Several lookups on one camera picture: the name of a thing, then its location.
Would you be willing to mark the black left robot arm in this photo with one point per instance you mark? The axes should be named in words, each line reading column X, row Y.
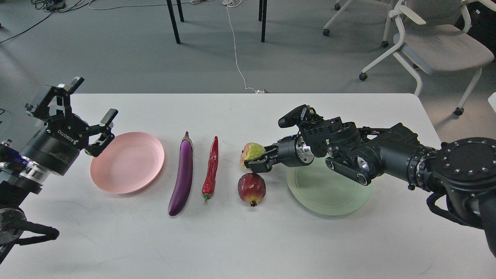
column 23, row 177

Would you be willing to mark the black table leg right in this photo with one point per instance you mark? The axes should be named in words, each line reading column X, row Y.
column 262, row 15

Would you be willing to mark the red chili pepper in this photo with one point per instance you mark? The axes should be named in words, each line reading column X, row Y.
column 208, row 187

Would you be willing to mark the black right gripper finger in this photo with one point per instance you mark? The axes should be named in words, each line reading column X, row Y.
column 260, row 150
column 262, row 164

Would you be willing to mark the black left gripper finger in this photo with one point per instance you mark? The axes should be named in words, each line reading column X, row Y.
column 104, row 132
column 53, row 102

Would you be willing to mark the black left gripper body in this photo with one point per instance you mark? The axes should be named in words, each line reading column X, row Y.
column 57, row 145

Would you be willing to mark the pink plate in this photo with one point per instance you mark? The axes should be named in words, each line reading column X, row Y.
column 130, row 163

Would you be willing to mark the black table leg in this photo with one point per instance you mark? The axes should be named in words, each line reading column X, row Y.
column 262, row 15
column 173, row 18

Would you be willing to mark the green pink guava fruit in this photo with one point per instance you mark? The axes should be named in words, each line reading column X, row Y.
column 250, row 151

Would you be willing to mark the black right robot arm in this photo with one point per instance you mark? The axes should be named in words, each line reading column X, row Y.
column 460, row 176

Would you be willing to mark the black table leg left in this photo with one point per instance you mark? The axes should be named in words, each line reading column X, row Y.
column 173, row 18

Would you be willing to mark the grey white office chair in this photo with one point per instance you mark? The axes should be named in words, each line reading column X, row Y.
column 433, row 37

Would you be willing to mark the red pomegranate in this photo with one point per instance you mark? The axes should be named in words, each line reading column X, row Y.
column 251, row 188

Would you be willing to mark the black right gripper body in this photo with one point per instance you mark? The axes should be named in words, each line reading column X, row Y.
column 294, row 152

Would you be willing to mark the purple eggplant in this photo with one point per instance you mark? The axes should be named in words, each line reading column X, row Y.
column 184, row 178

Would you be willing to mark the green plate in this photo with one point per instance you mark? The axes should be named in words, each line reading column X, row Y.
column 324, row 191

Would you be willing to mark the white chair base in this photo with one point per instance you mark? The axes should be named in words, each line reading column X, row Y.
column 362, row 11

